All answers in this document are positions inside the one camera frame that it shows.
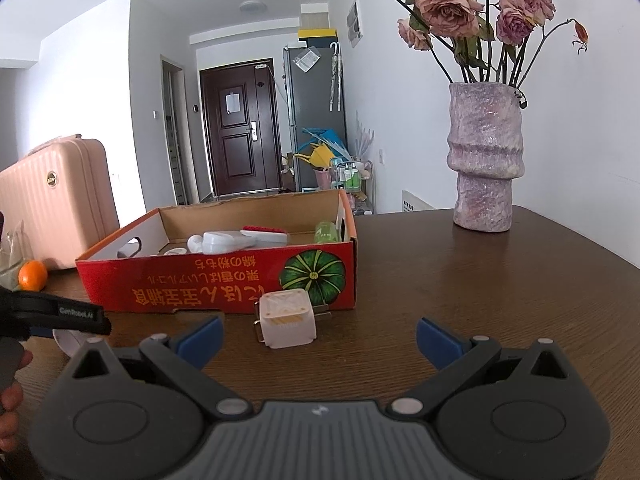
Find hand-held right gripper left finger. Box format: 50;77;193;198
65;315;252;419

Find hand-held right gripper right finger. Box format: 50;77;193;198
386;316;578;419

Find red cardboard box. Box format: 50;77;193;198
75;189;358;315

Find white cube with metal clip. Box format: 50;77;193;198
253;290;331;350

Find clear sanitizer bottle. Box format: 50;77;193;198
202;230;258;256

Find red and white lint brush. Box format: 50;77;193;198
240;226;291;247

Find green spray bottle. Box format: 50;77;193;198
313;220;342;245

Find person's left hand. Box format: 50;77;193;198
0;351;34;454

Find orange fruit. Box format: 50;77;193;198
18;260;49;292

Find pink hard-shell suitcase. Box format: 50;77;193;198
0;134;121;271

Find white leaning board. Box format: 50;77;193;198
401;190;436;213

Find metal rack trolley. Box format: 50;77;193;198
332;159;375;216

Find purple textured vase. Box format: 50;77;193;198
446;81;526;233

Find dark brown entrance door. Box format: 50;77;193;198
199;60;283;197

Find grey side door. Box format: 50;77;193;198
160;55;198;206

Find blue yellow plastic items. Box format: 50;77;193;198
294;127;348;171

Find white feather decoration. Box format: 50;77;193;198
352;110;378;161

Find grey refrigerator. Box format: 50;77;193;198
282;42;348;193

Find clear folded umbrella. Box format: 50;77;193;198
327;42;346;112

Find plastic document sleeve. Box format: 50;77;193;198
292;47;321;72

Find yellow and black box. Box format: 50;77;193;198
297;26;340;46

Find dried pink roses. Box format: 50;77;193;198
296;0;590;111

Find white wall electrical panel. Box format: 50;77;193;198
345;0;363;48

